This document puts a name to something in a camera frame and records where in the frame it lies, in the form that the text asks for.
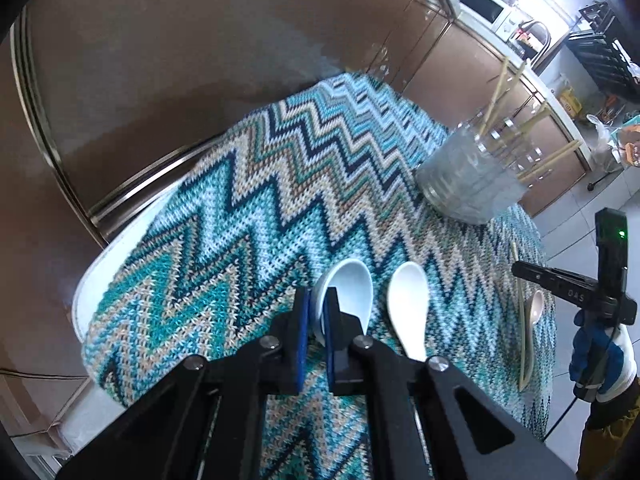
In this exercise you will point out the person's right hand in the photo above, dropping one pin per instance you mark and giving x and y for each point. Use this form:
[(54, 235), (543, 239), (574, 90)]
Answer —
[(600, 355)]

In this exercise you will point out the white microwave oven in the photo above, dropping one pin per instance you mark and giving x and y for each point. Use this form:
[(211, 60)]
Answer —
[(487, 0)]

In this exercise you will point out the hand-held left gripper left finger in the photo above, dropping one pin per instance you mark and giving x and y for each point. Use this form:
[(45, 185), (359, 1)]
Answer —
[(301, 345)]

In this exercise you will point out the white ceramic spoon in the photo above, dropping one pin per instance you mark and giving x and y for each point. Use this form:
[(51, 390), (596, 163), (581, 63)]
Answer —
[(352, 290), (410, 305)]

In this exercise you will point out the blue zigzag knitted tablecloth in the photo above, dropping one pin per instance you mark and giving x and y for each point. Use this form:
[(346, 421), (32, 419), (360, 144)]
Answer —
[(280, 200)]

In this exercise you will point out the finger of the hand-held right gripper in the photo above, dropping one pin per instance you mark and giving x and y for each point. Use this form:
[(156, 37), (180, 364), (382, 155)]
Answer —
[(560, 282)]

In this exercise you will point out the brown kitchen cabinets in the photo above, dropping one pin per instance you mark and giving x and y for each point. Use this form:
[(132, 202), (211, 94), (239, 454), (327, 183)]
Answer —
[(200, 60)]

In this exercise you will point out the black and red kettle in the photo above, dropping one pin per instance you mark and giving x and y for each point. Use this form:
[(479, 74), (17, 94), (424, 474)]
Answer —
[(532, 40)]

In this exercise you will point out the black dish rack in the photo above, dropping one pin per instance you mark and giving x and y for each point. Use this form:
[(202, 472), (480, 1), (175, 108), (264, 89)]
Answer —
[(605, 50)]

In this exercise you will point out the beige spoon at edge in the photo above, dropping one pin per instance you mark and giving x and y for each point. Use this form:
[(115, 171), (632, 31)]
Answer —
[(525, 355)]

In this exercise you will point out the person's leg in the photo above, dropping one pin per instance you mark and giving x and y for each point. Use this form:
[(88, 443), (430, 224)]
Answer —
[(612, 435)]

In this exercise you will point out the white plastic bag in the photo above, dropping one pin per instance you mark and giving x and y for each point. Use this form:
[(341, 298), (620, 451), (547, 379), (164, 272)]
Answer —
[(607, 142)]

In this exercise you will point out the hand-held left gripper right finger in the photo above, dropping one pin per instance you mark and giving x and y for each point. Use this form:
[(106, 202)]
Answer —
[(330, 350)]

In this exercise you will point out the clear glass jar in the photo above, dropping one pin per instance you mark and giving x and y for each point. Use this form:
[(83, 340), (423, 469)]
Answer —
[(470, 180)]

